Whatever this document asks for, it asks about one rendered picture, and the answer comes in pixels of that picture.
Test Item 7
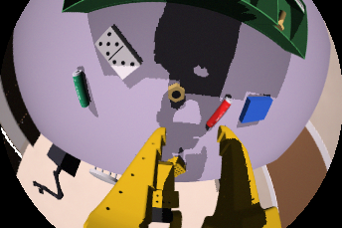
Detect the green battery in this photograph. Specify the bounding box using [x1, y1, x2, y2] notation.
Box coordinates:
[73, 70, 89, 108]

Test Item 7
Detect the white domino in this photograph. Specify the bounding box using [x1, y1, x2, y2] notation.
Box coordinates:
[95, 26, 142, 79]

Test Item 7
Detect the red aaa battery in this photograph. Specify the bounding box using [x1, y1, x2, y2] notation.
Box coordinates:
[207, 97, 233, 127]

